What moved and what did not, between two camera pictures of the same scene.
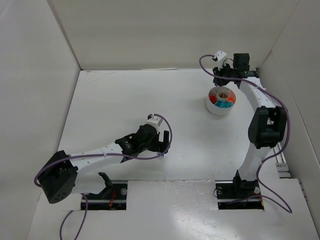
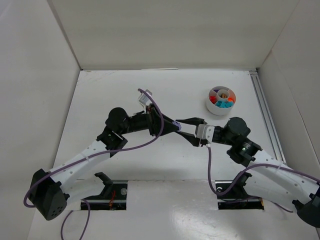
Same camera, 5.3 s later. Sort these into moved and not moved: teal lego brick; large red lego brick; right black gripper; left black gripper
Moved: left black gripper; right black gripper
Not moved: teal lego brick; large red lego brick
